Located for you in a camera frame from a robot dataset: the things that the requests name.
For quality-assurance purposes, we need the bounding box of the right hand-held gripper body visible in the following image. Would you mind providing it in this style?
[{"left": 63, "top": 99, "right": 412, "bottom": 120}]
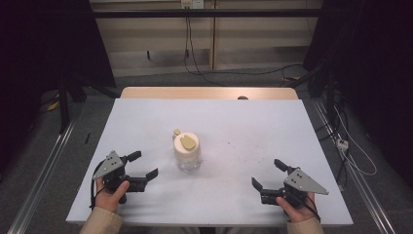
[{"left": 260, "top": 166, "right": 329, "bottom": 209}]

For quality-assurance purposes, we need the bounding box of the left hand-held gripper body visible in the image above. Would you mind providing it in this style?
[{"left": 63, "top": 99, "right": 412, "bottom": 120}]
[{"left": 92, "top": 150, "right": 149, "bottom": 193}]

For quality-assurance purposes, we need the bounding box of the wooden table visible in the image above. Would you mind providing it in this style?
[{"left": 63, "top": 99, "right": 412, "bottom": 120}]
[{"left": 120, "top": 86, "right": 299, "bottom": 100}]

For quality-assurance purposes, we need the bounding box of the aluminium floor rail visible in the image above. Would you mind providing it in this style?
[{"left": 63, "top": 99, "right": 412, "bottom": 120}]
[
  {"left": 312, "top": 99, "right": 396, "bottom": 234},
  {"left": 7, "top": 119, "right": 78, "bottom": 234}
]

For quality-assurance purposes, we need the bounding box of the hand-held gripper black cable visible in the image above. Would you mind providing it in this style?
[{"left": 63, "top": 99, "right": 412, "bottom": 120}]
[
  {"left": 89, "top": 160, "right": 108, "bottom": 210},
  {"left": 301, "top": 194, "right": 321, "bottom": 222}
]

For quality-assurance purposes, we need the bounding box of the clear bottle with cream lid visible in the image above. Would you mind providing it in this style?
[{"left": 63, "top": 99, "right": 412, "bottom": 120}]
[{"left": 171, "top": 128, "right": 203, "bottom": 174}]

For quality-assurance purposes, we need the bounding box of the person's right hand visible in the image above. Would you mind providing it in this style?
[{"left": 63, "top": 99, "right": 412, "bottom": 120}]
[{"left": 276, "top": 192, "right": 318, "bottom": 224}]

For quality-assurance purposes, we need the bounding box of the white cable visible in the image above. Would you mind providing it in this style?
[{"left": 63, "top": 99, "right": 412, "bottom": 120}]
[{"left": 333, "top": 106, "right": 378, "bottom": 177}]

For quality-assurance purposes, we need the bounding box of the black wall cable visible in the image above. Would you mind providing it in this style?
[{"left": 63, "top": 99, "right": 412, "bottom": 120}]
[{"left": 182, "top": 16, "right": 305, "bottom": 88}]

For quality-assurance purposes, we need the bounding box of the white table board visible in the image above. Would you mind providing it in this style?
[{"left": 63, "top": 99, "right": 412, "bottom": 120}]
[{"left": 65, "top": 97, "right": 355, "bottom": 227}]

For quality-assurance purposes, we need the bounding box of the black curtain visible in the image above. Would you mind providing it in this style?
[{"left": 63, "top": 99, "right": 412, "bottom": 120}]
[
  {"left": 302, "top": 0, "right": 413, "bottom": 186},
  {"left": 0, "top": 0, "right": 117, "bottom": 174}
]

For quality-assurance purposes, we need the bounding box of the black metal stand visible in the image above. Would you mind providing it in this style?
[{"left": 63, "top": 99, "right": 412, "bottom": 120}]
[{"left": 57, "top": 76, "right": 71, "bottom": 135}]

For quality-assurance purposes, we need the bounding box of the white wall socket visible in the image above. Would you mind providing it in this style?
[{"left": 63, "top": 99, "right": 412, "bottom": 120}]
[{"left": 180, "top": 0, "right": 206, "bottom": 10}]

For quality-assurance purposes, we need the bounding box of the left hand-held gripper black cable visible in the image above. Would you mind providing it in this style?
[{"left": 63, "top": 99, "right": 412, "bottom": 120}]
[{"left": 89, "top": 160, "right": 108, "bottom": 210}]

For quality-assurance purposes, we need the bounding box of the person's left hand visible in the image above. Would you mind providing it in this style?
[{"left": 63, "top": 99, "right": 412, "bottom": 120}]
[{"left": 94, "top": 177, "right": 131, "bottom": 214}]

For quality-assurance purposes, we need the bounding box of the black horizontal bar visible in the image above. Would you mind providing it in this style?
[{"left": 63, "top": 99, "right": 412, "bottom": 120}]
[{"left": 92, "top": 9, "right": 325, "bottom": 20}]

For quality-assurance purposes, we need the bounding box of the right hand-held gripper black cable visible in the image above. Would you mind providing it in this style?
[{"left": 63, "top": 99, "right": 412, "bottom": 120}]
[{"left": 301, "top": 194, "right": 321, "bottom": 222}]

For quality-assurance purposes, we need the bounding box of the white power strip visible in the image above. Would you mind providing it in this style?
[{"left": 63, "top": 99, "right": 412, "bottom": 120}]
[{"left": 336, "top": 137, "right": 350, "bottom": 151}]

